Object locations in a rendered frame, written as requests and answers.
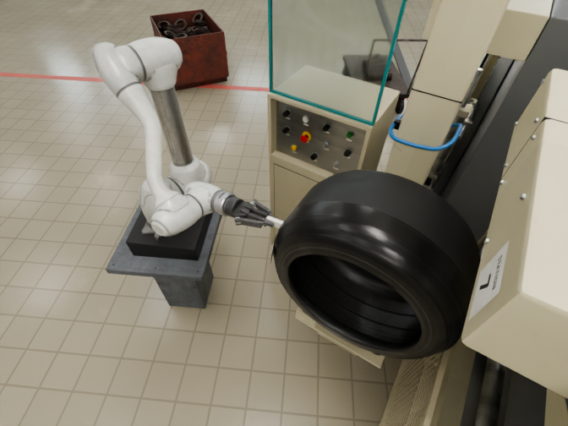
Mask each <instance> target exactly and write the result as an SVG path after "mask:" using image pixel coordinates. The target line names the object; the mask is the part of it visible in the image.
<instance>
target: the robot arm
mask: <svg viewBox="0 0 568 426"><path fill-rule="evenodd" d="M92 56H93V61H94V64H95V66H96V69H97V71H98V73H99V75H100V76H101V78H102V80H103V81H104V82H105V84H106V86H107V87H108V88H109V90H110V91H111V92H112V93H113V94H114V95H115V96H116V97H117V98H118V99H119V100H120V101H121V102H122V103H123V104H124V105H125V106H126V107H127V108H128V109H129V110H130V111H131V112H132V113H133V114H134V115H135V116H136V117H137V118H138V119H139V120H140V122H141V123H142V125H143V128H144V131H145V170H146V180H145V181H144V182H142V184H141V186H140V188H139V203H140V206H141V209H142V211H143V213H144V216H145V218H146V223H145V226H144V228H143V229H142V233H143V234H144V235H145V234H155V240H160V239H161V236H164V237H170V236H176V235H178V234H179V233H180V232H182V231H184V230H186V229H187V228H189V227H191V226H192V225H193V224H194V223H195V222H196V221H197V220H198V219H199V218H200V217H202V216H205V215H207V214H210V213H212V212H215V213H218V214H220V215H223V216H231V217H233V218H235V219H234V221H235V223H236V225H237V226H239V225H244V226H249V227H258V228H261V227H262V226H264V227H266V226H268V227H277V228H280V226H281V224H282V223H283V222H284V221H281V220H278V218H277V217H275V216H273V215H272V214H271V210H270V209H268V208H267V207H265V206H264V205H262V204H261V203H260V202H258V200H257V199H254V201H252V202H248V201H243V200H242V199H239V198H237V197H236V196H235V195H234V194H231V193H228V192H227V191H225V190H221V189H220V188H219V187H217V186H216V185H213V184H211V183H210V182H211V180H212V171H211V169H210V167H209V166H208V165H207V164H206V163H205V162H203V161H200V160H199V159H198V158H197V157H195V156H193V155H192V151H191V148H190V144H189V142H188V136H187V132H186V128H185V126H184V122H183V116H182V113H181V109H180V106H179V103H178V97H177V93H176V90H175V87H174V85H175V84H176V81H177V73H178V69H179V68H180V67H181V65H182V62H183V55H182V52H181V50H180V48H179V46H178V44H177V43H176V42H175V41H173V40H170V39H167V38H163V37H158V36H153V37H148V38H144V39H141V40H137V41H133V42H131V43H129V44H128V45H125V46H117V47H115V46H114V44H112V43H109V42H100V43H98V44H96V45H95V46H94V47H93V49H92ZM142 82H143V83H144V85H145V86H146V87H147V88H148V89H149V90H150V94H151V97H152V100H153V102H154V105H155V108H156V111H155V109H154V107H153V106H152V104H151V102H150V100H149V98H148V96H147V95H146V92H145V89H144V87H143V85H142V84H141V83H142ZM156 112H157V114H156ZM157 115H158V116H157ZM161 129H162V130H161ZM162 131H163V133H164V136H165V139H166V142H167V147H168V149H169V152H170V155H171V158H172V161H171V163H170V165H169V177H167V178H164V177H163V176H162ZM253 206H254V207H256V208H257V209H255V208H254V207H253Z"/></svg>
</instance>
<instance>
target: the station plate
mask: <svg viewBox="0 0 568 426"><path fill-rule="evenodd" d="M508 244H509V241H508V242H507V243H506V244H505V245H504V246H503V248H502V249H501V250H500V251H499V252H498V253H497V254H496V255H495V256H494V257H493V258H492V259H491V260H490V262H488V264H487V265H486V266H485V267H484V268H483V269H482V270H481V271H480V275H479V278H478V284H477V288H476V292H475V295H474V299H473V302H472V308H471V312H470V316H469V320H470V319H471V318H472V317H473V316H474V315H475V314H476V313H477V312H478V311H479V310H481V309H482V308H483V307H484V306H485V305H486V304H487V303H488V302H489V301H490V300H492V299H493V298H494V297H495V296H496V295H497V294H498V293H499V292H500V284H501V280H502V275H503V270H504V266H505V258H506V253H507V249H508Z"/></svg>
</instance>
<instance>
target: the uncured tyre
mask: <svg viewBox="0 0 568 426"><path fill-rule="evenodd" d="M273 256H274V261H275V265H276V272H277V275H278V277H279V279H280V282H281V284H282V285H283V287H284V288H285V290H286V291H287V293H288V295H289V296H290V297H291V298H292V300H293V301H294V302H295V303H296V304H297V306H298V307H299V308H300V309H301V310H302V311H303V312H305V313H306V314H307V315H308V316H309V317H310V318H312V319H313V320H314V321H316V322H317V323H318V324H319V325H321V326H323V327H324V328H325V329H327V330H328V331H329V332H331V333H333V334H334V335H336V336H338V337H340V338H341V339H343V340H344V341H347V342H349V343H351V344H353V345H355V346H357V347H360V348H362V349H364V350H367V351H370V352H373V353H377V354H379V355H383V356H386V357H390V358H400V359H419V358H426V357H429V356H432V355H435V354H438V353H441V352H444V351H446V350H448V349H450V348H451V347H453V346H454V345H455V344H456V343H457V342H458V340H459V339H460V337H461V336H462V331H463V327H464V324H465V320H466V317H467V311H468V307H469V303H470V300H471V297H472V291H473V288H474V284H475V281H476V277H477V273H478V267H479V264H480V255H479V250H478V244H477V241H476V238H475V237H474V235H473V233H472V230H471V228H470V226H468V224H467V223H466V221H465V220H464V219H463V217H462V216H461V215H460V214H459V213H458V212H457V210H456V209H455V208H453V207H452V206H451V205H450V204H449V203H448V202H447V201H445V200H444V199H443V198H441V197H440V196H439V195H437V194H436V193H434V192H433V191H431V190H430V189H428V188H425V187H424V186H423V185H421V184H419V183H415V182H414V181H412V180H409V179H407V178H404V177H400V176H397V175H395V174H391V173H388V172H379V171H371V170H353V171H347V172H340V173H337V174H335V175H332V176H330V177H328V178H326V179H324V180H323V181H321V182H319V183H317V184H316V185H314V186H313V187H312V188H311V189H310V190H309V191H308V193H307V194H306V195H305V196H304V197H303V199H302V200H301V201H300V202H299V204H298V205H297V206H296V208H295V209H294V210H293V211H292V213H291V214H290V215H289V216H288V218H287V219H286V220H285V221H284V222H283V223H282V224H281V226H280V228H279V230H278V232H277V234H276V238H275V241H274V246H273Z"/></svg>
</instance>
